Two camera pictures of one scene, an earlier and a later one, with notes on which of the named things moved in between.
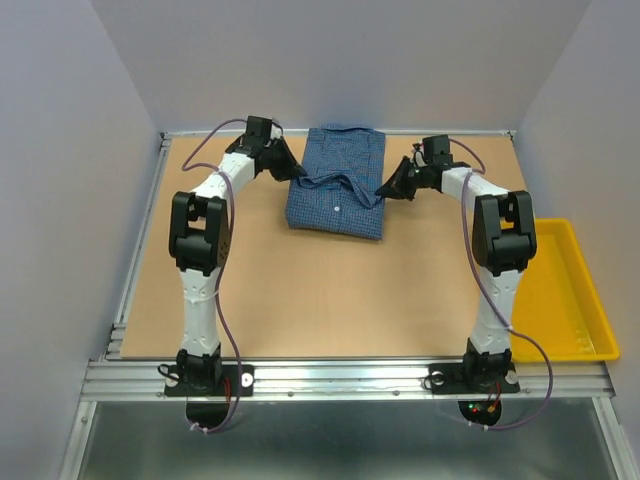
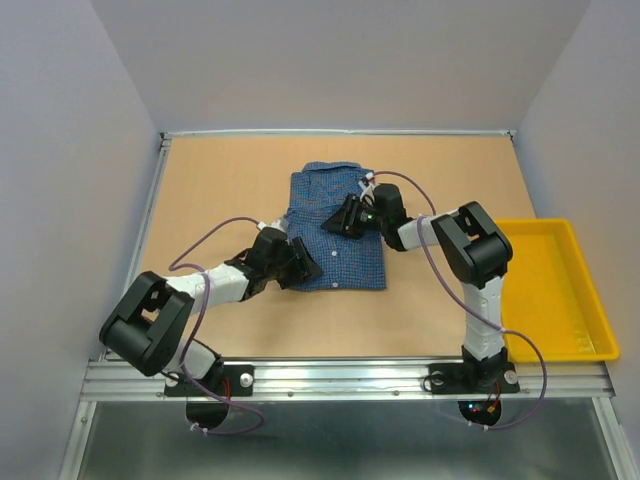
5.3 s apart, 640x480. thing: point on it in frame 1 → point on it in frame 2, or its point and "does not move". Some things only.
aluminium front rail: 350,379 does not move
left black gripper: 290,168 → 302,268
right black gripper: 396,185 → 343,220
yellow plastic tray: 559,302 does not move
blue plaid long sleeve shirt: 345,167 → 345,263
